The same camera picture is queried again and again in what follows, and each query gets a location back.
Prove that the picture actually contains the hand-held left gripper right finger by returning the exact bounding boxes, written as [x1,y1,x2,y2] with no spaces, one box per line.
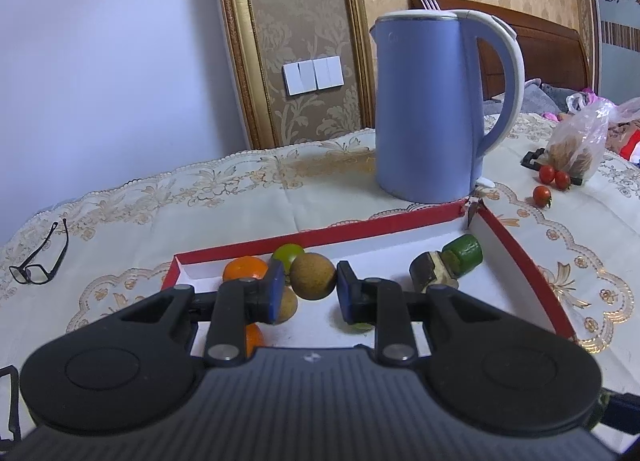
[336,261,521,366]

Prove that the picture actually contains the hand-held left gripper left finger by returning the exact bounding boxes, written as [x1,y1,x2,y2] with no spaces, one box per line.
[117,261,287,367]

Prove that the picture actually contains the brown longan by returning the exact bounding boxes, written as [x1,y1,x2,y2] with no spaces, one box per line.
[290,252,337,301]
[277,286,300,324]

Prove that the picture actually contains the orange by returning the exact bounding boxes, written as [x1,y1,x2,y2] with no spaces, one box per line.
[244,323,265,359]
[222,257,271,284]

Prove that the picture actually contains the red cardboard box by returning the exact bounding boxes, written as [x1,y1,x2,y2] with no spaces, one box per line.
[160,198,576,342]

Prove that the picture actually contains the cut cucumber piece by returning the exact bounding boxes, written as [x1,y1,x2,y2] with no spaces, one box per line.
[442,234,483,276]

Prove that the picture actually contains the cream embroidered tablecloth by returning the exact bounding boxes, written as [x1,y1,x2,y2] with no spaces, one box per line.
[0,113,640,461]

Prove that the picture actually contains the blue electric kettle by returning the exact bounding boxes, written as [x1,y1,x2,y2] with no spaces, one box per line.
[369,10,526,204]

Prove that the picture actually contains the black eyeglasses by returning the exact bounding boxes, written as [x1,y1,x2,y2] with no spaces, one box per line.
[9,218,70,286]

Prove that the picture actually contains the clear plastic bag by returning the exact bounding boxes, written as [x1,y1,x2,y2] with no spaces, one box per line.
[542,96,640,180]

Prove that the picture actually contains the grey cloth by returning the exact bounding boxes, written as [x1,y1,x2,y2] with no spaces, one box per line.
[522,78,568,114]

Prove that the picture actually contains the wooden headboard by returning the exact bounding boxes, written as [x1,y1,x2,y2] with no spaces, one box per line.
[407,0,593,114]

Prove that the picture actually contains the decorated wardrobe door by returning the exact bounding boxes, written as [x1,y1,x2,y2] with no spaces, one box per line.
[582,0,640,106]

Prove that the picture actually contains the white light switch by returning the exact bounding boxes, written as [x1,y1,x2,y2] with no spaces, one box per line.
[281,56,345,96]

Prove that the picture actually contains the gold framed wall panel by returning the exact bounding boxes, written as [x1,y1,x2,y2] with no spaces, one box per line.
[210,0,378,149]

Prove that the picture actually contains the black rectangular plastic frame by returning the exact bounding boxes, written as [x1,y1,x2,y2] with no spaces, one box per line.
[0,366,21,442]

